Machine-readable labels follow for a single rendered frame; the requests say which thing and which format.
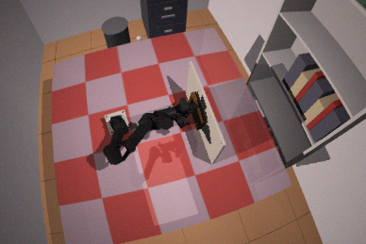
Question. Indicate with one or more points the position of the dark brown picture frame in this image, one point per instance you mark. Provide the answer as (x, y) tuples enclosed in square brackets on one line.
[(198, 114)]

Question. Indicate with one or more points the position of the dark grey flat panel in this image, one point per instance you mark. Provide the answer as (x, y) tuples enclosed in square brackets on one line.
[(210, 133)]

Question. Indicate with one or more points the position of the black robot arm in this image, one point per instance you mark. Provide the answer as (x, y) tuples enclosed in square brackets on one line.
[(148, 122)]

